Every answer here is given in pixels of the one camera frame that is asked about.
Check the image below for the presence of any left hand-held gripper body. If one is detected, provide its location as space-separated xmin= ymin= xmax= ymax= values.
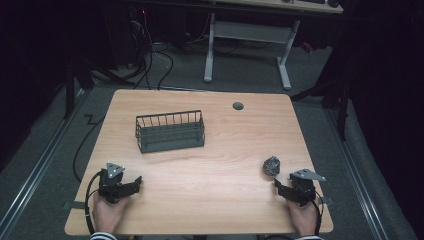
xmin=97 ymin=161 xmax=129 ymax=205

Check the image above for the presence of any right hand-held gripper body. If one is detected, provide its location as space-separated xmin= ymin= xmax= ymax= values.
xmin=288 ymin=167 xmax=327 ymax=208

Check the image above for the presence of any person's left hand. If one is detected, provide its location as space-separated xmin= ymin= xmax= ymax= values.
xmin=91 ymin=192 xmax=130 ymax=235

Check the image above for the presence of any person's right hand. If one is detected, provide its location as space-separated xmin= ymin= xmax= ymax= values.
xmin=286 ymin=199 xmax=320 ymax=238

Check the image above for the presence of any dark crumpled ball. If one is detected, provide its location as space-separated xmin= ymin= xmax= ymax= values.
xmin=262 ymin=155 xmax=282 ymax=178

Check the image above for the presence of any black metal stand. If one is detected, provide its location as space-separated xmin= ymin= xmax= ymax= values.
xmin=289 ymin=43 xmax=353 ymax=142
xmin=62 ymin=58 xmax=134 ymax=120

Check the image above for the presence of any white-framed desk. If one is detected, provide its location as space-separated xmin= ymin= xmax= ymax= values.
xmin=202 ymin=0 xmax=345 ymax=92

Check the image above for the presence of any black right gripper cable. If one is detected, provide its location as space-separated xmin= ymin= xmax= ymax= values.
xmin=309 ymin=190 xmax=325 ymax=236

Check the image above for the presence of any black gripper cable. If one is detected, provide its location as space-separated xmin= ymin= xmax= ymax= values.
xmin=84 ymin=170 xmax=103 ymax=236
xmin=309 ymin=190 xmax=325 ymax=236

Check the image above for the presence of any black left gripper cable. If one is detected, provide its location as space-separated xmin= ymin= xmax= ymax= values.
xmin=84 ymin=170 xmax=103 ymax=236

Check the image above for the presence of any black floor cable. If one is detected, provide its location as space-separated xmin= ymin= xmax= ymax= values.
xmin=72 ymin=114 xmax=106 ymax=184

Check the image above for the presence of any metal floor rail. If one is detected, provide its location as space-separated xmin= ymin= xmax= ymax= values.
xmin=324 ymin=108 xmax=391 ymax=240
xmin=0 ymin=89 xmax=88 ymax=238

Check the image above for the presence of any black wire basket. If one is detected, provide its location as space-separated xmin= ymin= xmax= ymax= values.
xmin=134 ymin=109 xmax=206 ymax=155

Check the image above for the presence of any bundle of black cables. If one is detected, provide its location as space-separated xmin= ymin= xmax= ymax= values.
xmin=128 ymin=8 xmax=175 ymax=91

